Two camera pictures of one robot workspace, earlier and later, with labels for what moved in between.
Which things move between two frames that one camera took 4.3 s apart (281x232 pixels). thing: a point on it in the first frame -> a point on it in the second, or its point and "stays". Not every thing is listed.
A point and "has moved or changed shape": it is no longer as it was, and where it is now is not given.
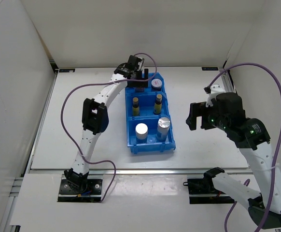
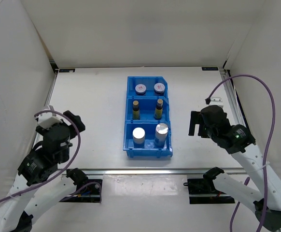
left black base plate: x=66 y=194 stays
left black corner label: x=66 y=70 stays
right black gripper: x=197 y=109 -> x=196 y=119
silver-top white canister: x=141 y=130 has moved or changed shape
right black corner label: x=210 y=68 stays
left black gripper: x=138 y=84 -> x=77 y=118
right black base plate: x=199 y=194 stays
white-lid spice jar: x=156 y=84 has moved or changed shape
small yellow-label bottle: x=157 y=109 has moved or changed shape
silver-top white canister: x=163 y=124 has moved or changed shape
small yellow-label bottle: x=135 y=108 has moved or changed shape
